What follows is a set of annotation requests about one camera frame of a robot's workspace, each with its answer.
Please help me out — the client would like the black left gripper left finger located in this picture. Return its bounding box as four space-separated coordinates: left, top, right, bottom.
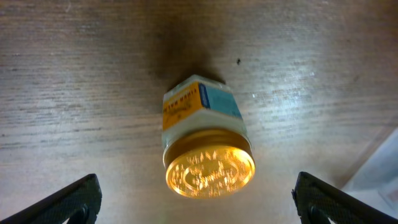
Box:
1 174 102 224

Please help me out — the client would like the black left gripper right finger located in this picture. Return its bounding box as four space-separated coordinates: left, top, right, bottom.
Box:
292 172 397 224

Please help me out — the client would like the small jar gold lid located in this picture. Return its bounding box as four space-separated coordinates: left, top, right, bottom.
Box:
162 75 256 198

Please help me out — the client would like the clear plastic container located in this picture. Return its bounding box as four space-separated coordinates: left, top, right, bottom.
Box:
342 129 397 217

